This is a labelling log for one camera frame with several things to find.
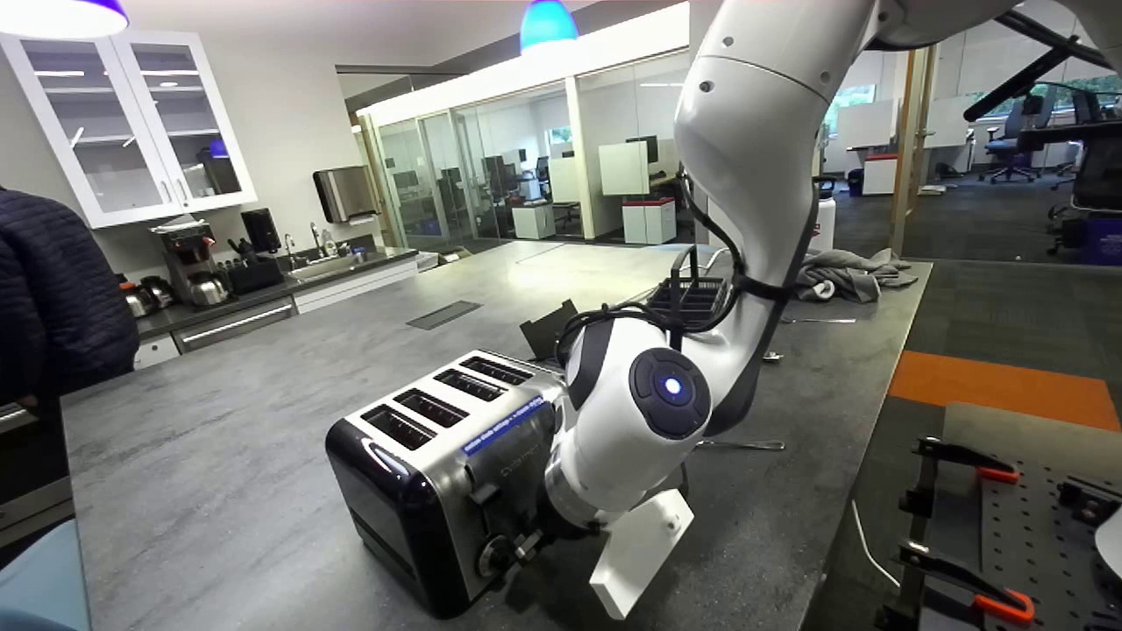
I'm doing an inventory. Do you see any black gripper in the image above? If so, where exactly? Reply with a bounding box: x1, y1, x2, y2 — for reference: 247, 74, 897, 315
510, 503, 610, 564

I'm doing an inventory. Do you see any toaster lever knob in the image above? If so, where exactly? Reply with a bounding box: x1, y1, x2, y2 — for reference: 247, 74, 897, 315
477, 533, 519, 581

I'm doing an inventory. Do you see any chrome and black four-slot toaster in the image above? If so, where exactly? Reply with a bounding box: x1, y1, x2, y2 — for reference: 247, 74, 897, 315
322, 349, 566, 626

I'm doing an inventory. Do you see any black angular holder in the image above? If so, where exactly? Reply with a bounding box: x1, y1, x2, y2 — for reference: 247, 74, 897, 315
517, 295, 586, 366

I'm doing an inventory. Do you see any dark vent grille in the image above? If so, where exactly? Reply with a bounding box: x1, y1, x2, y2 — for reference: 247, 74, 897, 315
402, 297, 485, 337

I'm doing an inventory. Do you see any kitchen counter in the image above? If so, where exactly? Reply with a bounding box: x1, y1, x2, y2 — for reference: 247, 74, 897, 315
132, 242, 423, 353

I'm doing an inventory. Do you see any white office cabinet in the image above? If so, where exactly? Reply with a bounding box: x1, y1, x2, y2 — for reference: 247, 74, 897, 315
510, 203, 560, 247
620, 198, 680, 250

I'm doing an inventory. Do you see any white office board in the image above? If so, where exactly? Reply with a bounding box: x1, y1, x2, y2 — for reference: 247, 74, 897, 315
597, 136, 656, 200

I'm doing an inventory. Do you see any small black kitchen appliance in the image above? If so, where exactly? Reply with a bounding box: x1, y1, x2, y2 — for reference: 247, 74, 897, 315
240, 203, 284, 259

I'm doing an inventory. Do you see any black clamp with orange grip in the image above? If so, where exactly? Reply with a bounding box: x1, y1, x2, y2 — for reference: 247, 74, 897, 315
879, 536, 1040, 631
897, 433, 1023, 520

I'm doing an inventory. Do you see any gray cloth pile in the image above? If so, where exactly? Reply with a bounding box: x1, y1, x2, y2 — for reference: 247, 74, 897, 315
803, 247, 923, 311

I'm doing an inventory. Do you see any coffee machine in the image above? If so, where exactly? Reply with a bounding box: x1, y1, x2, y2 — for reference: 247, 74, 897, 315
151, 215, 235, 311

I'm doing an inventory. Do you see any light blue chair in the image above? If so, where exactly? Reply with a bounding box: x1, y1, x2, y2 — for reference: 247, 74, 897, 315
0, 520, 95, 631

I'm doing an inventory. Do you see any perforated metal board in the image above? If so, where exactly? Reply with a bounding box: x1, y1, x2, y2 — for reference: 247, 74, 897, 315
923, 400, 1122, 631

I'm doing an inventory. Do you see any orange floor mat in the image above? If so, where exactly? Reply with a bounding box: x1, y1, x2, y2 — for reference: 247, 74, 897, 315
887, 349, 1122, 435

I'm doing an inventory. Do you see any steel oven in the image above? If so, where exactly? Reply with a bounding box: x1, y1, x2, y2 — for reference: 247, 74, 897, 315
0, 398, 77, 555

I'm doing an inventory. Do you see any blue pendant lamp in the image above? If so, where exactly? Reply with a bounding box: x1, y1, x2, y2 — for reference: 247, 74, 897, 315
517, 0, 583, 54

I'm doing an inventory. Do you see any person in dark puffer jacket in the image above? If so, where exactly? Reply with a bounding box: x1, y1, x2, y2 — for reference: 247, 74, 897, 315
0, 187, 140, 408

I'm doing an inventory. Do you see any white disc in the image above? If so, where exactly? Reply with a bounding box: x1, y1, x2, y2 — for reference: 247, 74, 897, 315
1091, 506, 1122, 589

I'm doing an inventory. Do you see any black office desk setup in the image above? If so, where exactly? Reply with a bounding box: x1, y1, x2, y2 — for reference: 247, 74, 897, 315
1040, 84, 1122, 268

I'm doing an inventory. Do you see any purple pendant lamp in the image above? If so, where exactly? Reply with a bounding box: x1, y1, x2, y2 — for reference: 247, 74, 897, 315
0, 0, 132, 41

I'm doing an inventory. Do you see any white cable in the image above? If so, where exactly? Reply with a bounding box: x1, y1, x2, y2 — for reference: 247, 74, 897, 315
845, 497, 904, 592

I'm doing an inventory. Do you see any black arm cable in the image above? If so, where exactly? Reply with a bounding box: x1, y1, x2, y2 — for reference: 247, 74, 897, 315
576, 173, 819, 353

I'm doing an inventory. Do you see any stainless steel wall appliance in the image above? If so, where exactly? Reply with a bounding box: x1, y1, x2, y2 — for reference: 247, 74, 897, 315
309, 163, 384, 229

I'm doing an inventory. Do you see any wooden post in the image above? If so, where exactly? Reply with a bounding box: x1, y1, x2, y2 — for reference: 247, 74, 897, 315
887, 47, 939, 259

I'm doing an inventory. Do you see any black bracket on board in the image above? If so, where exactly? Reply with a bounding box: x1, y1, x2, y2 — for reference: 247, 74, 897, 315
1056, 474, 1122, 531

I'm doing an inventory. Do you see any white glass-door wall cabinet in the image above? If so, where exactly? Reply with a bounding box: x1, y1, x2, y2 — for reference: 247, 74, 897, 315
0, 28, 258, 232

